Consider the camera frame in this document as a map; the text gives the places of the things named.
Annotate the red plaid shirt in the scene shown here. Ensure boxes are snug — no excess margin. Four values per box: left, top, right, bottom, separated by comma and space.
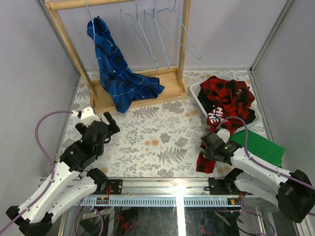
196, 75, 256, 174

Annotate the red shirt wire hanger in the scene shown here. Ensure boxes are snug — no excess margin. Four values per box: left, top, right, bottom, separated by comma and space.
120, 0, 158, 71

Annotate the black shirt wire hanger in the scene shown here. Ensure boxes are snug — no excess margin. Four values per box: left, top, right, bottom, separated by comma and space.
144, 0, 170, 69

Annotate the light blue wire hanger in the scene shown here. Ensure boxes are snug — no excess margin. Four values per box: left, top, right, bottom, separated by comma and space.
152, 0, 202, 59

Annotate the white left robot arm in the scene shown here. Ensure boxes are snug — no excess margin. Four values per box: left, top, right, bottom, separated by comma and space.
6, 107, 120, 236

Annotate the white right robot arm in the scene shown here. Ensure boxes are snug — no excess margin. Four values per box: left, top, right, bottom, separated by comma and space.
201, 131, 315, 223

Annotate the blue plaid shirt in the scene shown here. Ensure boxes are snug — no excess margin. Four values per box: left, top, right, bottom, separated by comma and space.
87, 16, 164, 113

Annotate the green cloth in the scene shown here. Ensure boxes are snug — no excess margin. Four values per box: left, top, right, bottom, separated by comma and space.
230, 129, 285, 168

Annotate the white plastic basket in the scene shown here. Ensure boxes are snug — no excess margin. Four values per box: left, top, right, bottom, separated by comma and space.
189, 79, 262, 128

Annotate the wooden clothes rack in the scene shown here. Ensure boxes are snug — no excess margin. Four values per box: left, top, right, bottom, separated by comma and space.
45, 0, 190, 114

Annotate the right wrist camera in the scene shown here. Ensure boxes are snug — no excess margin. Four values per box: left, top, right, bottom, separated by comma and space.
216, 129, 230, 143

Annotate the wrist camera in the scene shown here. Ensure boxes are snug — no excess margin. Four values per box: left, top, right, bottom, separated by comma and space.
216, 129, 230, 143
71, 105, 101, 127

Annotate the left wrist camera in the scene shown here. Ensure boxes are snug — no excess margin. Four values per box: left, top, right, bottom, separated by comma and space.
71, 105, 101, 127

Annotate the aluminium mounting rail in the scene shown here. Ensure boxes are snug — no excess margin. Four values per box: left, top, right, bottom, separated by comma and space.
81, 177, 243, 207

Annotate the blue shirt wire hanger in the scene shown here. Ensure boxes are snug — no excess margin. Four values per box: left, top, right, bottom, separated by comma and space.
85, 0, 95, 43

